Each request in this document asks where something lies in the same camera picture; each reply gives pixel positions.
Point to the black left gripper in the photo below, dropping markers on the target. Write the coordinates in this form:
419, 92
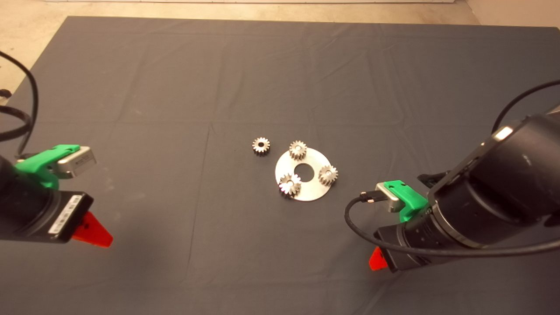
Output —
65, 216

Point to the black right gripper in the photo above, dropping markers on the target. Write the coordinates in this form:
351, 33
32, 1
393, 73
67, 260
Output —
415, 245

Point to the larger steel gear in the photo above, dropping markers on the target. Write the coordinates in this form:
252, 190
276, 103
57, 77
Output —
289, 184

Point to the small steel gear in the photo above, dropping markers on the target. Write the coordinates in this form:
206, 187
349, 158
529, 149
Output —
328, 175
260, 145
297, 150

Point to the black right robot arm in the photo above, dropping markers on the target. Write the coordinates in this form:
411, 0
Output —
503, 183

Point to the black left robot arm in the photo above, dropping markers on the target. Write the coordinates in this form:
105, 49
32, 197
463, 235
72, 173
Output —
22, 210

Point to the round metal plate with hole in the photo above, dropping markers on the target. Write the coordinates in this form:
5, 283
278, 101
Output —
313, 186

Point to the dark grey table cloth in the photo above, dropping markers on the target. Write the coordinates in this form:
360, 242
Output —
175, 87

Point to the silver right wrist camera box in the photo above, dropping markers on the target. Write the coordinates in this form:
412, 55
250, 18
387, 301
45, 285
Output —
389, 197

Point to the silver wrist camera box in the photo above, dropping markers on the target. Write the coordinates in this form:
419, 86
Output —
389, 197
78, 162

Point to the green right camera mount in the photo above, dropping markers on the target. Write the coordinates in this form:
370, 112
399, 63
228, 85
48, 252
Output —
411, 203

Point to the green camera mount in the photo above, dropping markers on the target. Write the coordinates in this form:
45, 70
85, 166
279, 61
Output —
37, 166
411, 203

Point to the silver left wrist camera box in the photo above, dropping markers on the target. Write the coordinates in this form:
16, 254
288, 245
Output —
78, 162

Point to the green left camera mount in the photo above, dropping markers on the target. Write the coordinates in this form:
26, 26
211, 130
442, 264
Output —
37, 166

